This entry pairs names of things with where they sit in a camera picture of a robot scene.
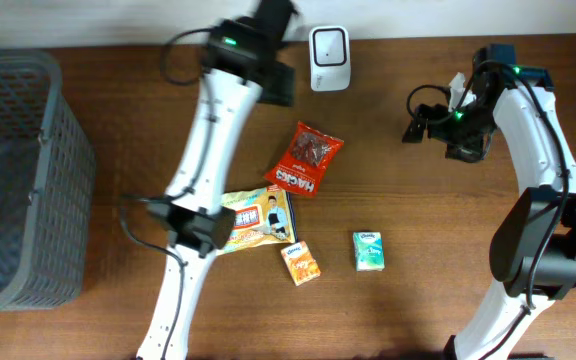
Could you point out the red Hacks candy bag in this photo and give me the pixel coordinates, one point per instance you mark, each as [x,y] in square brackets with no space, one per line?
[303,165]

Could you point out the grey plastic mesh basket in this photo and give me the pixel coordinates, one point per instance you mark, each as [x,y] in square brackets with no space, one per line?
[47,176]

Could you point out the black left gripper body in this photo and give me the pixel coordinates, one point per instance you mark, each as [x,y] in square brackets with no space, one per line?
[278,83]

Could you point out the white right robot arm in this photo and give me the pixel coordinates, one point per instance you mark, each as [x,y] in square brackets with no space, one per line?
[532,255]

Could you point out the orange tissue pack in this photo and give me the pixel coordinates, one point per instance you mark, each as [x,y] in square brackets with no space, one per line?
[300,263]

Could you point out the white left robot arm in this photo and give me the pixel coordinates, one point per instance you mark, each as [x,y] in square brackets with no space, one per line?
[238,69]

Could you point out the white barcode scanner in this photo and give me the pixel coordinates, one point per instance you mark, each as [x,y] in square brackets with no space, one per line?
[330,63]

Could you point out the beige wet wipes packet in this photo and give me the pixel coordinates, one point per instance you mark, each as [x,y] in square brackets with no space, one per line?
[263,216]

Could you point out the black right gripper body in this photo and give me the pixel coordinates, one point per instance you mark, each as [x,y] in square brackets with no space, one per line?
[426,120]

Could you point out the green tissue pack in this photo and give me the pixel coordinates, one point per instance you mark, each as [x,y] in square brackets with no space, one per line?
[369,253]

